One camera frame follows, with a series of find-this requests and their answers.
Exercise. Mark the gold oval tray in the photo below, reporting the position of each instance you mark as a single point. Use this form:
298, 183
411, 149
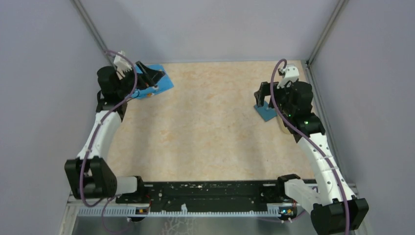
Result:
282, 125

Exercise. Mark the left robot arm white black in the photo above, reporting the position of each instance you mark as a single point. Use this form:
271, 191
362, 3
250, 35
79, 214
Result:
88, 174

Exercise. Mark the aluminium frame rail front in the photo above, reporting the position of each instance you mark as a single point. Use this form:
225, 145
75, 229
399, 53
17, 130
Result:
210, 206

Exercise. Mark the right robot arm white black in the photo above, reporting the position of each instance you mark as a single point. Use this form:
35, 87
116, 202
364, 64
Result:
334, 207

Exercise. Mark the aluminium corner post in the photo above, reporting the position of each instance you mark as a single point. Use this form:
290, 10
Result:
341, 4
91, 27

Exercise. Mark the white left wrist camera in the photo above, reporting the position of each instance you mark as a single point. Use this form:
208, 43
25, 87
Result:
122, 66

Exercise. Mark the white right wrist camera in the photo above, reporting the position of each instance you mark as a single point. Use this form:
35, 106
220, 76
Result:
289, 74

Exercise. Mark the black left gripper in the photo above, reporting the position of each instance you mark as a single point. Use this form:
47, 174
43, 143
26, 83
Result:
150, 77

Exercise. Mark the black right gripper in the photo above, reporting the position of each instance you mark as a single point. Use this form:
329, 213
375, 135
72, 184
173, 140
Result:
265, 90

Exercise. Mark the left aluminium corner post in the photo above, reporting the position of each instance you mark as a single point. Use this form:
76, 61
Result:
91, 27

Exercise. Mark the right aluminium corner post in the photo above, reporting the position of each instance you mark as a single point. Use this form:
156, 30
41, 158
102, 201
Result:
341, 4

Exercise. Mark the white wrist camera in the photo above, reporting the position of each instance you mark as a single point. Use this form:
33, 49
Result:
122, 66
289, 74

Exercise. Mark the white cable duct strip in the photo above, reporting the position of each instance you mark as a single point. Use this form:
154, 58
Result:
133, 211

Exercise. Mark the blue patterned cloth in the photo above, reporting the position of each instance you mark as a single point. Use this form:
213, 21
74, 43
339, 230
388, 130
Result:
163, 85

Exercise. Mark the blue card holder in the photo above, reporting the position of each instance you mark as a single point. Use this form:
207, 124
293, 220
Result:
266, 112

